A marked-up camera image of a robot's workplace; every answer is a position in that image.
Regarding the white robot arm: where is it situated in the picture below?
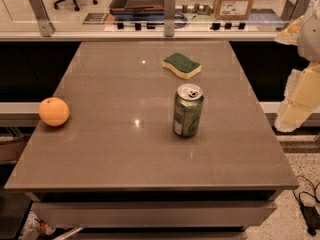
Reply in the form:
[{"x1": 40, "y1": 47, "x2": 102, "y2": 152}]
[{"x1": 275, "y1": 0, "x2": 320, "y2": 132}]

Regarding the white plastic bag under table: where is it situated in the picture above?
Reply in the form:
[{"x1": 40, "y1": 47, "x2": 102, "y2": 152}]
[{"x1": 18, "y1": 212, "x2": 56, "y2": 240}]

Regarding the cardboard box with label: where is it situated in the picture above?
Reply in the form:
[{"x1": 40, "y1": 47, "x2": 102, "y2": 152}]
[{"x1": 213, "y1": 0, "x2": 254, "y2": 20}]

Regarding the black power adapter with cable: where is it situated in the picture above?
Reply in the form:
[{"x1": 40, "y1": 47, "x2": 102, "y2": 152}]
[{"x1": 292, "y1": 175, "x2": 320, "y2": 237}]

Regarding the right metal glass bracket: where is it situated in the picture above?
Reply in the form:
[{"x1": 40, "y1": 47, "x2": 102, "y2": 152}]
[{"x1": 281, "y1": 0, "x2": 311, "y2": 22}]

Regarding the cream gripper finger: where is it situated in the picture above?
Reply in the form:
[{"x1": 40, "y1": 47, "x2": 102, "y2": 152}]
[
  {"x1": 274, "y1": 63, "x2": 320, "y2": 132},
  {"x1": 274, "y1": 16, "x2": 304, "y2": 45}
]

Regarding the middle metal glass bracket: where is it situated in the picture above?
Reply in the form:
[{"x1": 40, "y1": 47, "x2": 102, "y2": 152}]
[{"x1": 164, "y1": 0, "x2": 176, "y2": 37}]

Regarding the green soda can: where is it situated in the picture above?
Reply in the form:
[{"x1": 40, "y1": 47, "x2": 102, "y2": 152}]
[{"x1": 173, "y1": 83, "x2": 204, "y2": 137}]

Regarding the left metal glass bracket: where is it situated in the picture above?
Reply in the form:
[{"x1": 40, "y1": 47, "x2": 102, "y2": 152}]
[{"x1": 29, "y1": 0, "x2": 55, "y2": 37}]

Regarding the metal glass bracket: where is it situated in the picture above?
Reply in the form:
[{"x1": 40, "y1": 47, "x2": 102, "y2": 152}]
[
  {"x1": 29, "y1": 0, "x2": 55, "y2": 37},
  {"x1": 164, "y1": 0, "x2": 176, "y2": 37},
  {"x1": 281, "y1": 0, "x2": 311, "y2": 22}
]

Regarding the orange fruit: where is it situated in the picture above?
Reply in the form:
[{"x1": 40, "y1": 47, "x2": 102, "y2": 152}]
[{"x1": 38, "y1": 97, "x2": 70, "y2": 126}]

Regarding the green and yellow sponge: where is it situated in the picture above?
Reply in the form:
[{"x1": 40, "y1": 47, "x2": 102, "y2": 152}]
[{"x1": 162, "y1": 53, "x2": 202, "y2": 80}]

